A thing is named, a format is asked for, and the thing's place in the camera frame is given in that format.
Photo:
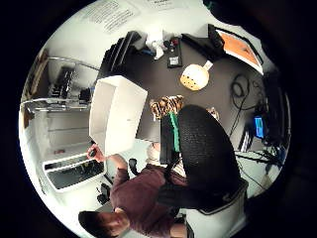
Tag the white box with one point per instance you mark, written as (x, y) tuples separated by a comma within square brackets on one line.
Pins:
[(115, 112)]

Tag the white drawer tray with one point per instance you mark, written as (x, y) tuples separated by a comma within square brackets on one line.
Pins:
[(74, 172)]

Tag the tiger striped soft toy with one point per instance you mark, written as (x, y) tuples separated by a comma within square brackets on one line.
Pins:
[(166, 105)]

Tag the black tripod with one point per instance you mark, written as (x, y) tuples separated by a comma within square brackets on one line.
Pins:
[(261, 157)]

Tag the small blue lit screen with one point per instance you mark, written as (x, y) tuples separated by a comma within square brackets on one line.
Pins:
[(259, 127)]

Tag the the person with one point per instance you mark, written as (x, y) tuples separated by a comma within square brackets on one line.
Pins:
[(142, 198)]

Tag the round wooden paddle board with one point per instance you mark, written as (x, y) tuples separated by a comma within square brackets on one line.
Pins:
[(194, 77)]

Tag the black device with white label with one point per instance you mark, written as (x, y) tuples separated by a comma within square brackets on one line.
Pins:
[(174, 54)]

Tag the stack of black cases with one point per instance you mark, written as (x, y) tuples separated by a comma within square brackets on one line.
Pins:
[(117, 54)]

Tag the monitor with orange picture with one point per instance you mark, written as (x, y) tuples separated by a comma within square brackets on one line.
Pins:
[(241, 49)]

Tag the white soft toy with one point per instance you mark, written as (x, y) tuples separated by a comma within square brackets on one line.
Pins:
[(155, 43)]

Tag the white printed paper sheet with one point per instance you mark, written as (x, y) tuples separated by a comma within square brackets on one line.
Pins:
[(109, 15)]

